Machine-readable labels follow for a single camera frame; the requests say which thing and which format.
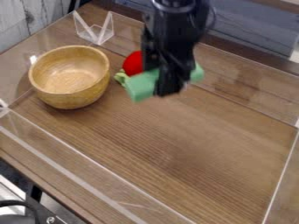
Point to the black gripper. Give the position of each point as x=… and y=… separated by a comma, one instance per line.
x=176, y=25

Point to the clear acrylic corner bracket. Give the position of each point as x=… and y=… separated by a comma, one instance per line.
x=97, y=34

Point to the clear acrylic front wall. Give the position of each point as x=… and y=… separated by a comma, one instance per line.
x=86, y=186

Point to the red toy strawberry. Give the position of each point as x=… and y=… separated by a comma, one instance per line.
x=132, y=68

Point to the black metal clamp bracket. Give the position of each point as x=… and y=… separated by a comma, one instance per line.
x=46, y=216

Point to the brown wooden bowl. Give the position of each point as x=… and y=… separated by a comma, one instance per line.
x=70, y=76

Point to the green rectangular block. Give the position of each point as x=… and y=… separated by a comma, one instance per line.
x=141, y=85

